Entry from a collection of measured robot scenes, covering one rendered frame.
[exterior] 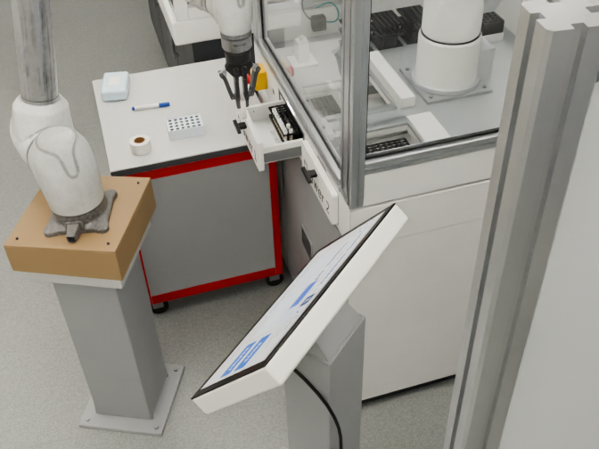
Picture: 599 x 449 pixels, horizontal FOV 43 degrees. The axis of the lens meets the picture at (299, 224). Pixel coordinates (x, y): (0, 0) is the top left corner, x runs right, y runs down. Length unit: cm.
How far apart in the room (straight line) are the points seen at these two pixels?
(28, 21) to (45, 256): 63
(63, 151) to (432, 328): 129
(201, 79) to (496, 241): 250
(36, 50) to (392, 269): 116
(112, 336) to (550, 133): 206
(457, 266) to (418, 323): 25
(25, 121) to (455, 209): 122
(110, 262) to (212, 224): 76
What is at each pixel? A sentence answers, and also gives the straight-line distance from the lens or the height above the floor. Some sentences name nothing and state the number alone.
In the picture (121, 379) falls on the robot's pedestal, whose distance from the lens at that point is 262.
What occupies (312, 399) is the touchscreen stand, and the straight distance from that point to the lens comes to 169.
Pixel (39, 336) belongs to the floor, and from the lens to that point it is 316.
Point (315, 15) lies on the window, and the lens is 208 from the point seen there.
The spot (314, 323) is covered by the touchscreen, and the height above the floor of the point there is 118.
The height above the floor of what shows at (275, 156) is 86.
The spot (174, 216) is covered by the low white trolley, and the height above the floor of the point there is 50.
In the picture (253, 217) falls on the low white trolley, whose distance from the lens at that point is 283.
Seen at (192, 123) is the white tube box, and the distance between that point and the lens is 269.
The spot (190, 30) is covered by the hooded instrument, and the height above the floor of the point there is 86.
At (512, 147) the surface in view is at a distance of 51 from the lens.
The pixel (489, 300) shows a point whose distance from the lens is 59.
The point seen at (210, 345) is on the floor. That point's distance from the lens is 296.
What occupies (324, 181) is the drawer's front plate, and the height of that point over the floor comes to 93.
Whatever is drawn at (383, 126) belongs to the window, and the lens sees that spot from 193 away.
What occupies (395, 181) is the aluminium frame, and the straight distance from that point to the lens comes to 203.
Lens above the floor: 225
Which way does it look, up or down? 41 degrees down
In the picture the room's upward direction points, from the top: 2 degrees counter-clockwise
